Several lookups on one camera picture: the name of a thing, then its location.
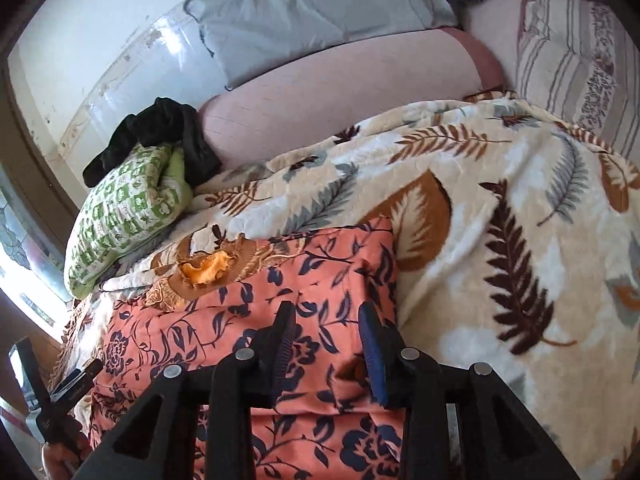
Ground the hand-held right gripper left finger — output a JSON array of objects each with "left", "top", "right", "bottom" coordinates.
[{"left": 89, "top": 301, "right": 299, "bottom": 480}]

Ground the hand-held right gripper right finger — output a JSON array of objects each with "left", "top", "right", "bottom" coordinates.
[{"left": 357, "top": 301, "right": 582, "bottom": 480}]

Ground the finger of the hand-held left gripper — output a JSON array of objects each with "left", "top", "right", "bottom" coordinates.
[{"left": 49, "top": 358, "right": 104, "bottom": 405}]

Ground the orange floral garment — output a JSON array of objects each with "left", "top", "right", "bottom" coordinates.
[{"left": 87, "top": 216, "right": 407, "bottom": 480}]

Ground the person's left hand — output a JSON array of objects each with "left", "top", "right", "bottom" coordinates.
[{"left": 42, "top": 441, "right": 83, "bottom": 480}]

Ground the brown embroidered garment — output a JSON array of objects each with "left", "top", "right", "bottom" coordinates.
[{"left": 144, "top": 232, "right": 307, "bottom": 312}]

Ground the stained glass window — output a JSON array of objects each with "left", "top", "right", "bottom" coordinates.
[{"left": 0, "top": 160, "right": 72, "bottom": 343}]

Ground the green patterned pillow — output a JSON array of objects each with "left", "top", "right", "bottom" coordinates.
[{"left": 64, "top": 144, "right": 194, "bottom": 299}]

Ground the leaf print fleece blanket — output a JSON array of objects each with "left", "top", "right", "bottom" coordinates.
[{"left": 62, "top": 92, "right": 640, "bottom": 480}]

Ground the black cloth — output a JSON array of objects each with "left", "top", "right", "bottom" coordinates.
[{"left": 82, "top": 97, "right": 222, "bottom": 187}]

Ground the pink quilted mattress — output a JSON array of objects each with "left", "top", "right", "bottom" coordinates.
[{"left": 197, "top": 0, "right": 601, "bottom": 170}]

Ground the grey pillow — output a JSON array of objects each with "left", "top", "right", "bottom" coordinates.
[{"left": 185, "top": 0, "right": 459, "bottom": 92}]

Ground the striped pillow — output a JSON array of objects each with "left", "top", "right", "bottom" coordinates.
[{"left": 515, "top": 0, "right": 640, "bottom": 162}]

